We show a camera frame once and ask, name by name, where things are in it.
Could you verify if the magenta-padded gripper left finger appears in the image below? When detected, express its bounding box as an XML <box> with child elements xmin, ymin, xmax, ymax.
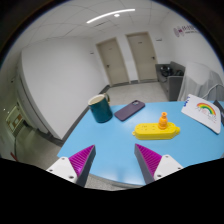
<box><xmin>45</xmin><ymin>144</ymin><xmax>97</xmax><ymax>188</ymax></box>

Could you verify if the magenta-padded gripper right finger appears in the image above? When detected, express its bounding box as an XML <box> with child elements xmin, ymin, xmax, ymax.
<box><xmin>133</xmin><ymin>143</ymin><xmax>184</xmax><ymax>185</ymax></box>

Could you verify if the orange charger plug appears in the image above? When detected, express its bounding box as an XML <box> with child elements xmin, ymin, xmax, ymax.
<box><xmin>157</xmin><ymin>111</ymin><xmax>169</xmax><ymax>131</ymax></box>

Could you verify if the purple smartphone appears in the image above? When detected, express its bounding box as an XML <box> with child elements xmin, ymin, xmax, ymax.
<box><xmin>114</xmin><ymin>99</ymin><xmax>146</xmax><ymax>122</ymax></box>

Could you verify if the dark green mug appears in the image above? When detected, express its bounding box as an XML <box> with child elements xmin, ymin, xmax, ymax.
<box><xmin>87</xmin><ymin>93</ymin><xmax>114</xmax><ymax>124</ymax></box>

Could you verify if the grey sofa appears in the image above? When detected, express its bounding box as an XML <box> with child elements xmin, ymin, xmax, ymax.
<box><xmin>155</xmin><ymin>61</ymin><xmax>186</xmax><ymax>102</ymax></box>

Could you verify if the grey cloth-covered furniture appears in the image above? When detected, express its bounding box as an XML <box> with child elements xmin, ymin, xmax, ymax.
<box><xmin>177</xmin><ymin>61</ymin><xmax>224</xmax><ymax>103</ymax></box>

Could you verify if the black bag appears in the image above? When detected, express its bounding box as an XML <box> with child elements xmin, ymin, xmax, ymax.
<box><xmin>159</xmin><ymin>65</ymin><xmax>175</xmax><ymax>78</ymax></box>

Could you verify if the beige door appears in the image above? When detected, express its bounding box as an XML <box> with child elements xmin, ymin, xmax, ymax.
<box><xmin>125</xmin><ymin>31</ymin><xmax>158</xmax><ymax>82</ymax></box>
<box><xmin>96</xmin><ymin>37</ymin><xmax>130</xmax><ymax>87</ymax></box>

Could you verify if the long ceiling light strip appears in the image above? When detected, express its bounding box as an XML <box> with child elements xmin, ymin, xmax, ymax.
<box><xmin>86</xmin><ymin>8</ymin><xmax>136</xmax><ymax>25</ymax></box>

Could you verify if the wall sign lettering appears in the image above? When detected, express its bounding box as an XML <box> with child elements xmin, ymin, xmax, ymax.
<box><xmin>172</xmin><ymin>23</ymin><xmax>201</xmax><ymax>38</ymax></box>

